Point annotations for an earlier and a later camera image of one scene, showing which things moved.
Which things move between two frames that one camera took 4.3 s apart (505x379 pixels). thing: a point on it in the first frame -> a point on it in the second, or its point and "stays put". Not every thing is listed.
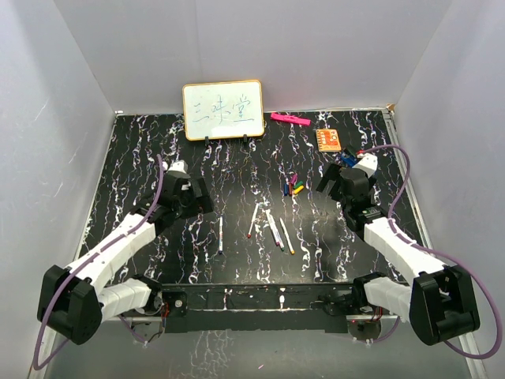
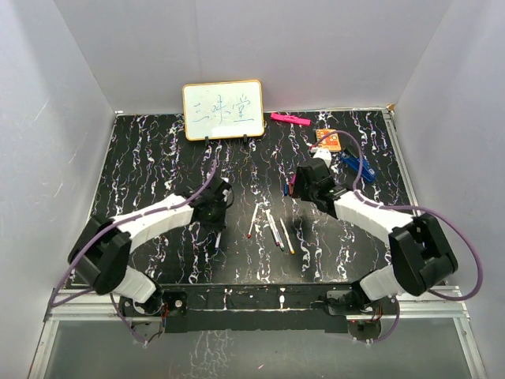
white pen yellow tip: x=291 y=247 stays put
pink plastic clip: x=290 y=119 stays put
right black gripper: x=332 y=173 -> x=299 y=189
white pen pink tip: x=270 y=218 stays put
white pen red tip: x=248 y=235 stays put
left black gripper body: x=184 y=204 -> x=215 y=221
